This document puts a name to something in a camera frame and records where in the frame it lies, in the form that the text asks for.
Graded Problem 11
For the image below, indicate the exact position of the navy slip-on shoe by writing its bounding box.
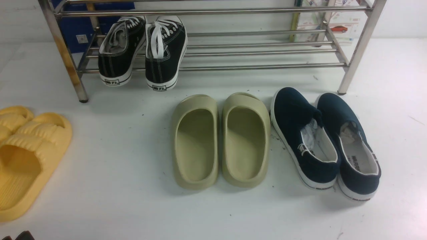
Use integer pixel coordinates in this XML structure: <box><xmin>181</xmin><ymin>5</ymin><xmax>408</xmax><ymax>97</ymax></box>
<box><xmin>316</xmin><ymin>93</ymin><xmax>382</xmax><ymax>202</ymax></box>
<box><xmin>270</xmin><ymin>87</ymin><xmax>340</xmax><ymax>190</ymax></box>

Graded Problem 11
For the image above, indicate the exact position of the silver metal shoe rack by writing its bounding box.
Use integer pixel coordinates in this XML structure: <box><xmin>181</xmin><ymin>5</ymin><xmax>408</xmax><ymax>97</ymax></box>
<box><xmin>38</xmin><ymin>0</ymin><xmax>386</xmax><ymax>103</ymax></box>

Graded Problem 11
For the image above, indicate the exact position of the blue box behind rack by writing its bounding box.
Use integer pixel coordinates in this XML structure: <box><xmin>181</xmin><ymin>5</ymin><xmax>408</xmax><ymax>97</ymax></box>
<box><xmin>59</xmin><ymin>2</ymin><xmax>135</xmax><ymax>53</ymax></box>

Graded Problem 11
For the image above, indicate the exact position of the olive green slipper left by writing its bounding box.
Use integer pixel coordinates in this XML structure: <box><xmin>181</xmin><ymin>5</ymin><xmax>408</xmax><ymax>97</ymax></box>
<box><xmin>170</xmin><ymin>94</ymin><xmax>219</xmax><ymax>190</ymax></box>

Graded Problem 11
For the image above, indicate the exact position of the olive green slipper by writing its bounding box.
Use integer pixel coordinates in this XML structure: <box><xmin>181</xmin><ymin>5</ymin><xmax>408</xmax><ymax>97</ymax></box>
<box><xmin>170</xmin><ymin>94</ymin><xmax>219</xmax><ymax>190</ymax></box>
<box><xmin>222</xmin><ymin>92</ymin><xmax>271</xmax><ymax>188</ymax></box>

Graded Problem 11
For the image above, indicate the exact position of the olive green slipper right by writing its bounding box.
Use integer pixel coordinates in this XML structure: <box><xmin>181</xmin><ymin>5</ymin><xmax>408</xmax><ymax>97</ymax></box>
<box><xmin>222</xmin><ymin>92</ymin><xmax>271</xmax><ymax>188</ymax></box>

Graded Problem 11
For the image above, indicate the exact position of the black canvas sneaker right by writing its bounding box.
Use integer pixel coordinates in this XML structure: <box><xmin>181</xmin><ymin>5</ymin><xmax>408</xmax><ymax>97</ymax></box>
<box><xmin>145</xmin><ymin>15</ymin><xmax>188</xmax><ymax>91</ymax></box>

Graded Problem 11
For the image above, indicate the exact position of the black canvas sneaker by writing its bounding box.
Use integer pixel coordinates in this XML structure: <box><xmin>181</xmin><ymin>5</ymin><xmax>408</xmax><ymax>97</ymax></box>
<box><xmin>145</xmin><ymin>15</ymin><xmax>188</xmax><ymax>91</ymax></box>
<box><xmin>98</xmin><ymin>16</ymin><xmax>147</xmax><ymax>87</ymax></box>

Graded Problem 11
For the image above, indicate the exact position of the black canvas sneaker left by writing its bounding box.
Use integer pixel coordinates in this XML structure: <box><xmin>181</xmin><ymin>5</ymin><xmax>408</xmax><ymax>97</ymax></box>
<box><xmin>98</xmin><ymin>16</ymin><xmax>147</xmax><ymax>87</ymax></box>

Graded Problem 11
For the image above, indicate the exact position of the white printed cardboard box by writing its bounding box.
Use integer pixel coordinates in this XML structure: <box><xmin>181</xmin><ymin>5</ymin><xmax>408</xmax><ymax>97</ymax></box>
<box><xmin>291</xmin><ymin>0</ymin><xmax>362</xmax><ymax>46</ymax></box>

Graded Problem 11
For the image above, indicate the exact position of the yellow ribbed slipper front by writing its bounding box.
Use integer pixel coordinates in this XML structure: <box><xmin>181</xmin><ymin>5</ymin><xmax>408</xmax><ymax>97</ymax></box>
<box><xmin>0</xmin><ymin>112</ymin><xmax>73</xmax><ymax>222</ymax></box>

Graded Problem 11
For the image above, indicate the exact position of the yellow ribbed slipper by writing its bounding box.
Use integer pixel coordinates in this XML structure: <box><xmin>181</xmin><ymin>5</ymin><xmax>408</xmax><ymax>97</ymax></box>
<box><xmin>0</xmin><ymin>112</ymin><xmax>73</xmax><ymax>222</ymax></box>
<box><xmin>0</xmin><ymin>105</ymin><xmax>34</xmax><ymax>143</ymax></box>

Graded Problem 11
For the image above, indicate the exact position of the yellow ribbed slipper back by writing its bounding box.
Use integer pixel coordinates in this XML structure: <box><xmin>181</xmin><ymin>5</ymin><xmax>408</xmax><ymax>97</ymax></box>
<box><xmin>0</xmin><ymin>105</ymin><xmax>34</xmax><ymax>143</ymax></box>

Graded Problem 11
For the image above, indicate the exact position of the dark object bottom corner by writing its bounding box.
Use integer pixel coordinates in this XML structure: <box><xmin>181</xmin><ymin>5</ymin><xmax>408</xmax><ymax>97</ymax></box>
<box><xmin>2</xmin><ymin>231</ymin><xmax>35</xmax><ymax>240</ymax></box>

